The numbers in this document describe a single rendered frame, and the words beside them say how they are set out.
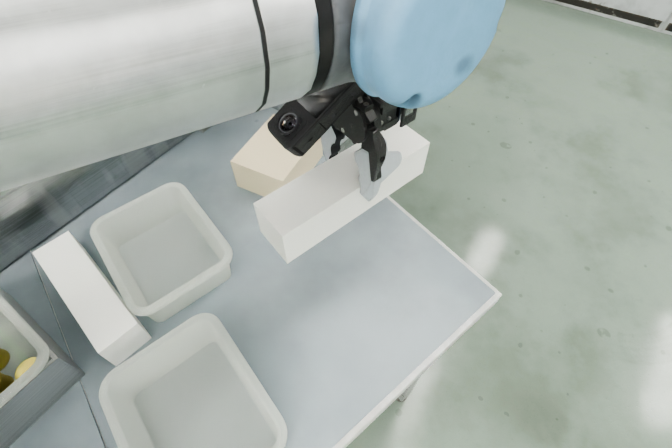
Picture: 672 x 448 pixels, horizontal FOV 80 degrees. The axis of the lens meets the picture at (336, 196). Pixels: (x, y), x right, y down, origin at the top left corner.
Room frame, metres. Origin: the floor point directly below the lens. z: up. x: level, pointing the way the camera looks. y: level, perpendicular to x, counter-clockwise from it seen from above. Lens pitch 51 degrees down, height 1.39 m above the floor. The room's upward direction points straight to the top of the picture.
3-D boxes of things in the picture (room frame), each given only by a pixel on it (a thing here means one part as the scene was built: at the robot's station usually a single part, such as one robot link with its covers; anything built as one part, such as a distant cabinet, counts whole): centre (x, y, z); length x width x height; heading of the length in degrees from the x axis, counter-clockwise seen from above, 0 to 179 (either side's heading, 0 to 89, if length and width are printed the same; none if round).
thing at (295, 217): (0.35, -0.01, 0.99); 0.24 x 0.06 x 0.06; 129
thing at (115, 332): (0.29, 0.40, 0.78); 0.24 x 0.06 x 0.06; 46
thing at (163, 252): (0.37, 0.30, 0.78); 0.22 x 0.17 x 0.09; 39
